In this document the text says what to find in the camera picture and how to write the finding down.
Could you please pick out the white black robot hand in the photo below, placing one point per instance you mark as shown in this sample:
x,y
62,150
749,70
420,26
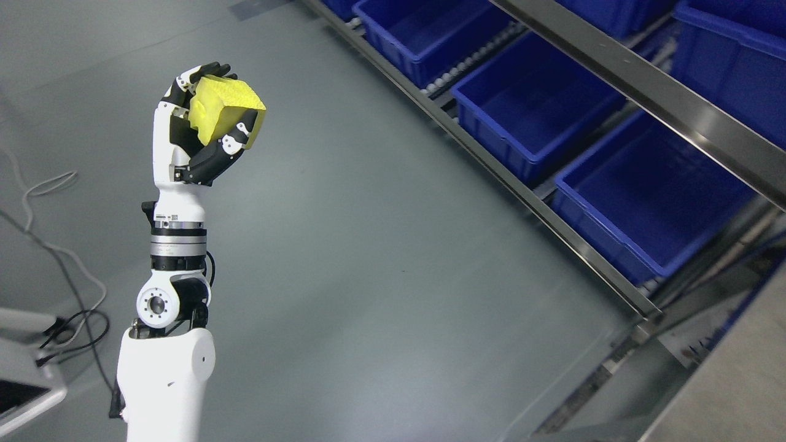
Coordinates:
x,y
179,167

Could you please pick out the blue plastic bin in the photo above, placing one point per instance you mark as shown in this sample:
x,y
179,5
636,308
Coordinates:
x,y
620,19
646,199
532,107
425,39
733,54

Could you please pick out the yellow foam block with notch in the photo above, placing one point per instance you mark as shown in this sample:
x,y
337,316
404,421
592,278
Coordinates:
x,y
218,105

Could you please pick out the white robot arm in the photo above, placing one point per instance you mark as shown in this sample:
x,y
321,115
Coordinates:
x,y
167,354

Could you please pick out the grey equipment base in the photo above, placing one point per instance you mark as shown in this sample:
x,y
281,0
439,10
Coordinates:
x,y
27,389

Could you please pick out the steel shelf rack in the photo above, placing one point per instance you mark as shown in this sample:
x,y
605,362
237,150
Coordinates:
x,y
598,367

